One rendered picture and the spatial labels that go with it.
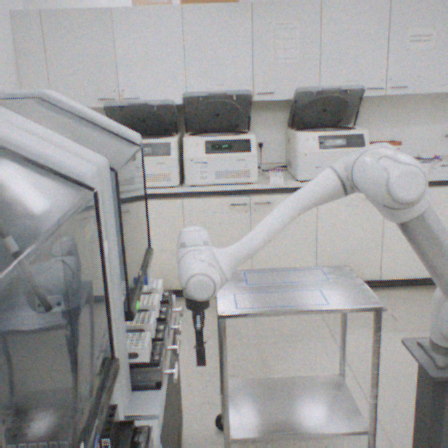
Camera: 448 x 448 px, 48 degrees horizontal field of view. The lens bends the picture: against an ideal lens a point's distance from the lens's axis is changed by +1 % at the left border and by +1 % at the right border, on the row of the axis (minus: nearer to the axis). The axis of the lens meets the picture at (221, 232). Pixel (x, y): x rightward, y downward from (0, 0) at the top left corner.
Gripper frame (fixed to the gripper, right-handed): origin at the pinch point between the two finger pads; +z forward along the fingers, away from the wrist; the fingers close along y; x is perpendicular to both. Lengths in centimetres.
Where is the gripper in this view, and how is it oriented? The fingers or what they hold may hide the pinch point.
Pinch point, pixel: (200, 355)
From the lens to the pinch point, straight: 160.8
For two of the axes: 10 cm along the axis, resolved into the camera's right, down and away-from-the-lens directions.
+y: 0.4, 2.8, -9.6
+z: 0.4, 9.6, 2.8
